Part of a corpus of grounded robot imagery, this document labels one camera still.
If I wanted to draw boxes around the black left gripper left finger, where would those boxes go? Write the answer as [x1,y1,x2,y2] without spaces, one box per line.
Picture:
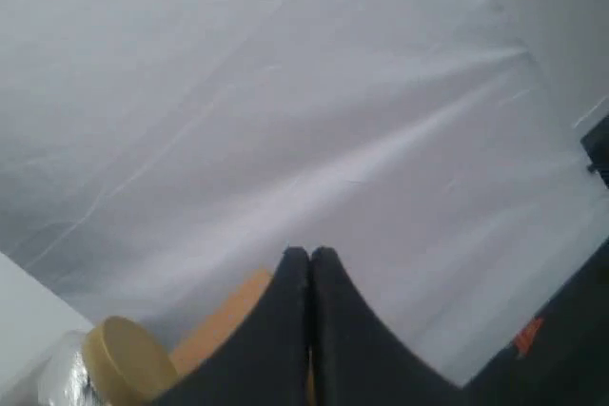
[151,247,309,406]

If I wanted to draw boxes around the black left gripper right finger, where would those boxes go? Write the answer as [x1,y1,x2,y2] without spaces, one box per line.
[309,246,466,405]

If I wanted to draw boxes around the clear jar gold lid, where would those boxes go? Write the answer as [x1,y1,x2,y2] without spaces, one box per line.
[32,314,182,406]

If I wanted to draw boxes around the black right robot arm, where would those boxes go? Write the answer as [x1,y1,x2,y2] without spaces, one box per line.
[466,243,608,405]

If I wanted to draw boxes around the brown paper bag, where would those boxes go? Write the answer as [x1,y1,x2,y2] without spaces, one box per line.
[170,269,272,377]

